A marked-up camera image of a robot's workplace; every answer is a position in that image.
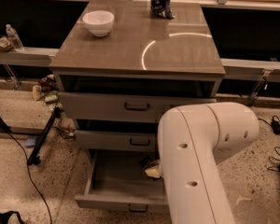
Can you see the bottom grey open drawer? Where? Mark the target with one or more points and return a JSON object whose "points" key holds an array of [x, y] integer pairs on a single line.
{"points": [[117, 181]]}

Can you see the clear plastic water bottle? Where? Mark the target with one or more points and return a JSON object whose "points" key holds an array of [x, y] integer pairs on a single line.
{"points": [[14, 38]]}

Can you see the grey drawer cabinet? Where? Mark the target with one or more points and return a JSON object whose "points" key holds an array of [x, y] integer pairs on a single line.
{"points": [[142, 55]]}

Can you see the small basket with items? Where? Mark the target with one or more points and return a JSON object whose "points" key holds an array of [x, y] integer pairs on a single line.
{"points": [[5, 44]]}

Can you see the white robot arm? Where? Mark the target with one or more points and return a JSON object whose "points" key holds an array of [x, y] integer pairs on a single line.
{"points": [[192, 141]]}

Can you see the middle grey drawer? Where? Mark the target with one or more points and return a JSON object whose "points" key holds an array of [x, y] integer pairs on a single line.
{"points": [[142, 142]]}

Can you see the pile of snack packages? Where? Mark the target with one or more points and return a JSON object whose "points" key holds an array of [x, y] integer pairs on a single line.
{"points": [[46, 90]]}

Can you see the black power adapter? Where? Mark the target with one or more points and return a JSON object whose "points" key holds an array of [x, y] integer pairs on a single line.
{"points": [[275, 125]]}

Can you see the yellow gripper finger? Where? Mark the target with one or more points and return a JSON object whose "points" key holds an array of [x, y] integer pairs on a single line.
{"points": [[153, 169]]}

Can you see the top grey drawer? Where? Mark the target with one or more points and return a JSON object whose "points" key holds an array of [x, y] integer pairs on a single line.
{"points": [[121, 107]]}

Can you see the white ceramic bowl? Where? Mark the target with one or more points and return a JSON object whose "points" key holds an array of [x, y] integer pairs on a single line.
{"points": [[99, 22]]}

